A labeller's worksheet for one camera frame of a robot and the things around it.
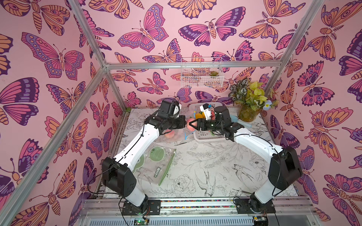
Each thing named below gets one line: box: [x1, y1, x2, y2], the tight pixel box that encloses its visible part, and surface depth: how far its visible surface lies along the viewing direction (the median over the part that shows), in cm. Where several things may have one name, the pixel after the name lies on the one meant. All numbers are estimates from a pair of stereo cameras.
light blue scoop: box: [230, 114, 253, 129], surface depth 112 cm
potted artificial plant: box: [228, 78, 280, 122], surface depth 102 cm
